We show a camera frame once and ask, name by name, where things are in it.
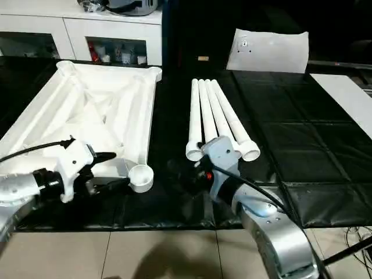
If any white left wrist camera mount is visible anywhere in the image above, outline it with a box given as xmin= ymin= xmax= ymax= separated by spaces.
xmin=56 ymin=138 xmax=97 ymax=204

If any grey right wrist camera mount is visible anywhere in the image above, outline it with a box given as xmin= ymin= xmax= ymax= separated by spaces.
xmin=200 ymin=135 xmax=242 ymax=204

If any white flat board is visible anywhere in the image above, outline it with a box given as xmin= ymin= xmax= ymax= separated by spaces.
xmin=309 ymin=73 xmax=372 ymax=131

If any white plastic table leg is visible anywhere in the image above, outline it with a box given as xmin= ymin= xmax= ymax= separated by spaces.
xmin=185 ymin=78 xmax=204 ymax=162
xmin=211 ymin=78 xmax=261 ymax=162
xmin=198 ymin=78 xmax=217 ymax=146
xmin=205 ymin=78 xmax=242 ymax=159

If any black metal rod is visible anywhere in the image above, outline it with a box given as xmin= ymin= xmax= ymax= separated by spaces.
xmin=322 ymin=241 xmax=372 ymax=265

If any white plastic table top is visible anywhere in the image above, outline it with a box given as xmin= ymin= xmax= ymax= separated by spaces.
xmin=0 ymin=59 xmax=163 ymax=194

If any white glass-door cabinet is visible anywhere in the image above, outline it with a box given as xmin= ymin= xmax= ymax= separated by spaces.
xmin=0 ymin=7 xmax=163 ymax=66

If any black padded mat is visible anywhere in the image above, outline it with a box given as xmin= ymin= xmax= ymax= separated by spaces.
xmin=0 ymin=55 xmax=372 ymax=232

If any grey cable coil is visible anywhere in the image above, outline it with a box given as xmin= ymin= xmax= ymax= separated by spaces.
xmin=344 ymin=223 xmax=372 ymax=262

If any white curved plastic panel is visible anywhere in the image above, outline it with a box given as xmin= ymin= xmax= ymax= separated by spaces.
xmin=226 ymin=28 xmax=310 ymax=74

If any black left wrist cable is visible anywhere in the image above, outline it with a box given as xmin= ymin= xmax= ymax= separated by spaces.
xmin=0 ymin=141 xmax=76 ymax=163

